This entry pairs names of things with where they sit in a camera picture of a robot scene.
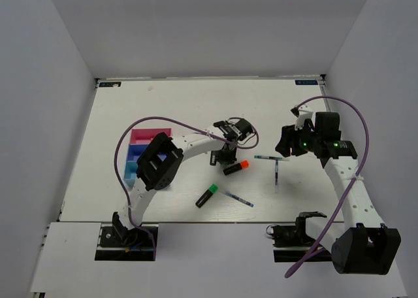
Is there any blue label sticker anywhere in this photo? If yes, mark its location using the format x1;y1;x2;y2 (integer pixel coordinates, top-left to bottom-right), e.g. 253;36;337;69
295;79;318;86
99;82;121;88

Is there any purple gel pen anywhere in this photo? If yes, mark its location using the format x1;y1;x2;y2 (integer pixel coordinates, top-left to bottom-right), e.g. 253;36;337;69
275;159;279;186

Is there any blue gel pen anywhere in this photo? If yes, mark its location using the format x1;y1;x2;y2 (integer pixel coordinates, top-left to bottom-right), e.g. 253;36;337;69
223;191;254;208

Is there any orange cap black highlighter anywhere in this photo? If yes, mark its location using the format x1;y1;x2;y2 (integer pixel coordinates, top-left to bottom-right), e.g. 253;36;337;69
223;160;249;176

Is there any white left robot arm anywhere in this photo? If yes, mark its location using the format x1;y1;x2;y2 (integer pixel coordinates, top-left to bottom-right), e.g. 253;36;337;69
112;116;260;246

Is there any blue label sticker left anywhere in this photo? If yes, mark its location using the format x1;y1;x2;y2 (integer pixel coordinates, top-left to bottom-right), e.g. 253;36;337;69
99;82;121;88

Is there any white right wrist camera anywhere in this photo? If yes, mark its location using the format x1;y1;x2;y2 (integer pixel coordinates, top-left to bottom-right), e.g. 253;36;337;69
291;104;313;131

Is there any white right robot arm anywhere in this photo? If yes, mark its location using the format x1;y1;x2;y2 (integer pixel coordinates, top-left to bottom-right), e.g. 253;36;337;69
290;106;401;275

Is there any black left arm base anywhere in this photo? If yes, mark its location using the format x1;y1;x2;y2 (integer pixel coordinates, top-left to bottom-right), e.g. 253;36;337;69
95;226;155;262

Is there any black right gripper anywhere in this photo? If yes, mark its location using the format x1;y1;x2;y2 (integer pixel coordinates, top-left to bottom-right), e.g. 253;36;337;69
275;120;321;157

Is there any blue label sticker right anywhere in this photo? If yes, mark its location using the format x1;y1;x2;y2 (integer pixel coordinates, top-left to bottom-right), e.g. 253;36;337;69
295;79;318;86

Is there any pink blue sorting tray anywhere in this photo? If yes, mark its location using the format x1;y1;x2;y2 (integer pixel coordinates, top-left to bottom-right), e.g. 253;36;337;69
123;127;173;191

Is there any green cap black highlighter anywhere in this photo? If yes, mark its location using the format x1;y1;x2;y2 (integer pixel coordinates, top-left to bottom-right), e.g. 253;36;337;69
195;184;219;208

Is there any green gel pen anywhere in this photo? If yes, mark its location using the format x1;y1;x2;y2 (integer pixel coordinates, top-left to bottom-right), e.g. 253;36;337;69
254;155;290;161

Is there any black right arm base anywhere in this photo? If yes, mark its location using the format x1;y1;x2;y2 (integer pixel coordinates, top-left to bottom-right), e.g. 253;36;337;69
266;211;327;263

